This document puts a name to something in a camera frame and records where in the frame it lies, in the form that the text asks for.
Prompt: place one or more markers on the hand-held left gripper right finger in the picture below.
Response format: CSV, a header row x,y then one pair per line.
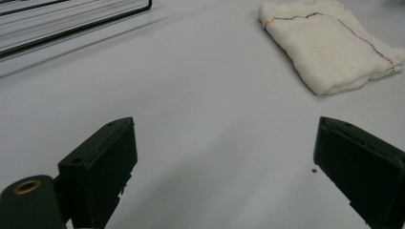
x,y
363,165

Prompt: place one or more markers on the white folded cloth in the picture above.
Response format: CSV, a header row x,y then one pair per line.
x,y
324,47

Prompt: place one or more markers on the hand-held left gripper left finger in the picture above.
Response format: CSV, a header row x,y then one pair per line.
x,y
98,165

